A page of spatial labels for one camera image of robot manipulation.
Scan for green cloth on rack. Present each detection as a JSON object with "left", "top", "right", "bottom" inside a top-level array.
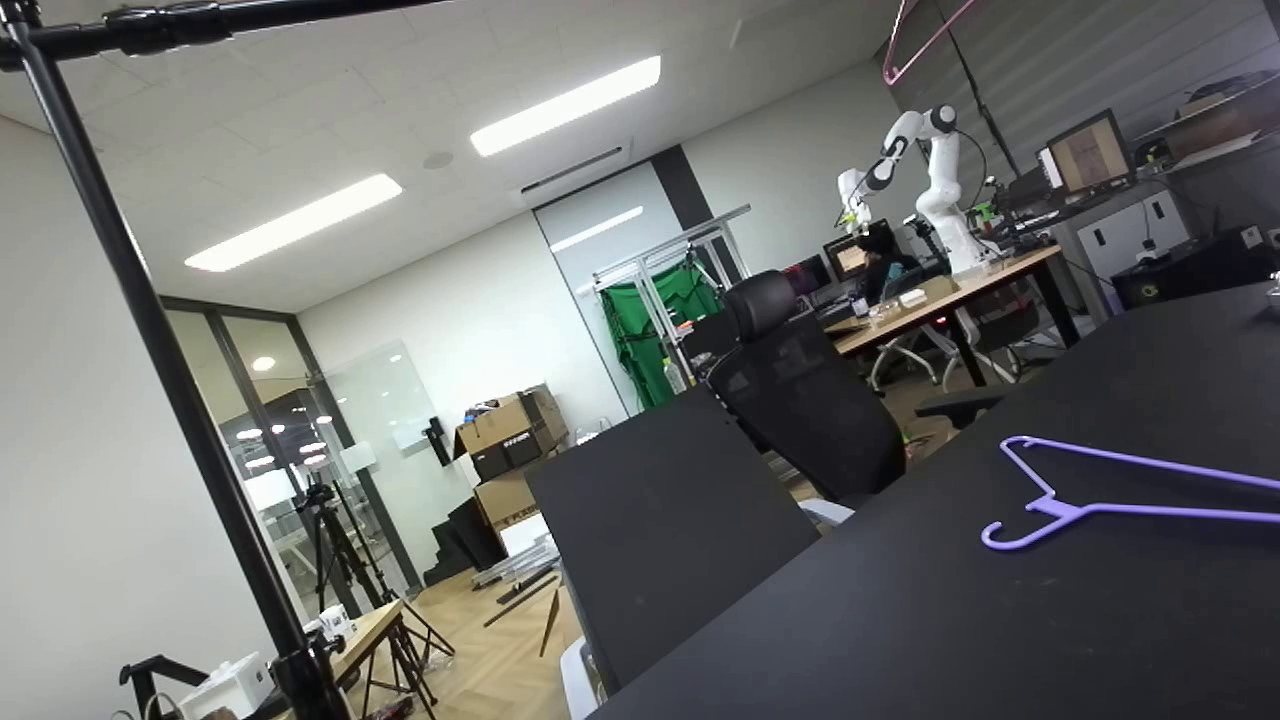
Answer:
[{"left": 599, "top": 260, "right": 723, "bottom": 408}]

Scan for wooden desk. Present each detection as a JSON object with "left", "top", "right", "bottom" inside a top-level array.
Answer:
[{"left": 824, "top": 245, "right": 1081, "bottom": 386}]

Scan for black upright panel board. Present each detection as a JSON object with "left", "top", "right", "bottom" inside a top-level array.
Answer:
[{"left": 529, "top": 391, "right": 814, "bottom": 690}]

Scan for purple clothes hanger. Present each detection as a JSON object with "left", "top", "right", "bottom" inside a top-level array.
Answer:
[{"left": 978, "top": 436, "right": 1280, "bottom": 552}]

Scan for computer monitor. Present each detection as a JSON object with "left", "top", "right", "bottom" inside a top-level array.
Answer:
[{"left": 1038, "top": 111, "right": 1130, "bottom": 195}]

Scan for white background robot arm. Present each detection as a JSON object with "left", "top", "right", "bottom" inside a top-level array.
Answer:
[{"left": 837, "top": 102, "right": 986, "bottom": 275}]

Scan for black office chair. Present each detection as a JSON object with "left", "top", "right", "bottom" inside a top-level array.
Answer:
[{"left": 709, "top": 271, "right": 904, "bottom": 502}]

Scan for black rail stand pole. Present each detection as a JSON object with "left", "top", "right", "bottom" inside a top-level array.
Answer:
[{"left": 0, "top": 0, "right": 435, "bottom": 720}]

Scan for black camera tripod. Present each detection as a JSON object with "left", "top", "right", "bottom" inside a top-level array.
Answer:
[{"left": 273, "top": 422, "right": 457, "bottom": 720}]

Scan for pink clothes hanger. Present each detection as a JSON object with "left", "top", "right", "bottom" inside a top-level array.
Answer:
[{"left": 880, "top": 0, "right": 975, "bottom": 89}]

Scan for stacked cardboard boxes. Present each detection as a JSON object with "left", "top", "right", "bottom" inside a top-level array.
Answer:
[{"left": 457, "top": 385, "right": 569, "bottom": 529}]

